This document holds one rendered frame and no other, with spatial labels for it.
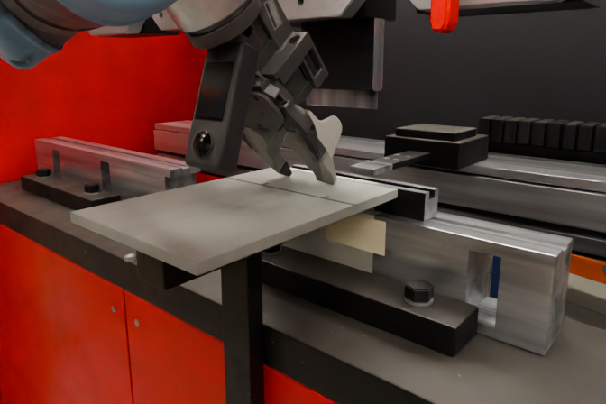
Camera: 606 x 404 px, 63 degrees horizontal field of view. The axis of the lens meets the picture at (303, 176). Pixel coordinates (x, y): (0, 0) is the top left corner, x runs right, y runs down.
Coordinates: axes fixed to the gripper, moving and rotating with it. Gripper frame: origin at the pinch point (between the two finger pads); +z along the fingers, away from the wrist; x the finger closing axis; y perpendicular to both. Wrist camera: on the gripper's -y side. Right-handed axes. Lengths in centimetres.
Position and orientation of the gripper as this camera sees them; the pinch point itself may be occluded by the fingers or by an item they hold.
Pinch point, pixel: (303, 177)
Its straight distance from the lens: 55.0
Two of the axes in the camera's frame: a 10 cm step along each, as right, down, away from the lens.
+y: 4.9, -7.6, 4.3
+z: 4.2, 6.4, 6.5
